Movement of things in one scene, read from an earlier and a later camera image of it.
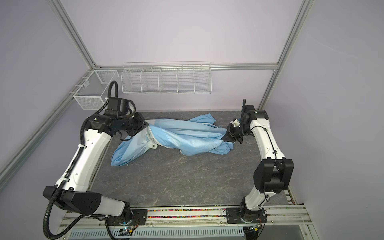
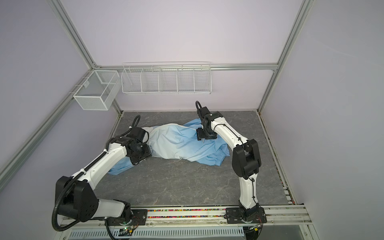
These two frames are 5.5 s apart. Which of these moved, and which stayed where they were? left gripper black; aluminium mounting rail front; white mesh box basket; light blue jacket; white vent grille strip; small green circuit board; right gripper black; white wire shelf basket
Moved: right gripper black; left gripper black; light blue jacket
Stayed: aluminium mounting rail front; white wire shelf basket; white mesh box basket; white vent grille strip; small green circuit board
